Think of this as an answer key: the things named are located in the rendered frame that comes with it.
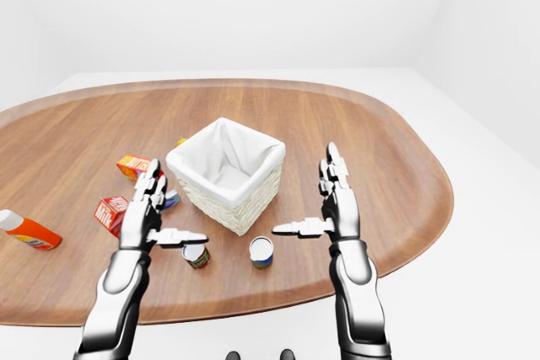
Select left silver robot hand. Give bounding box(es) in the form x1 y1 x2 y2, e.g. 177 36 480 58
118 159 209 252

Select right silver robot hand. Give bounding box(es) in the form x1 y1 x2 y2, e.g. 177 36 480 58
272 142 361 244

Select white woven basket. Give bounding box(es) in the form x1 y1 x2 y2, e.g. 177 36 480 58
165 117 287 237

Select red milk carton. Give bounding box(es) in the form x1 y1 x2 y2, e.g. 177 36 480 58
94 195 130 239

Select blue and white box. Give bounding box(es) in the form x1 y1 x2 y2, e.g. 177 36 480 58
160 189 182 212

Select orange butter box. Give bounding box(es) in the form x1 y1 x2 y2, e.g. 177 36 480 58
116 153 152 181

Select red and green tin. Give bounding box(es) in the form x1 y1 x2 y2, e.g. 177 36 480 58
181 243 211 270

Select blue and yellow tin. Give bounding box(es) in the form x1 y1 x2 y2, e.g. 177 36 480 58
249 236 275 270

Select orange bottle with white cap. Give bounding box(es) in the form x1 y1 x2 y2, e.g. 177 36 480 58
0 209 63 251

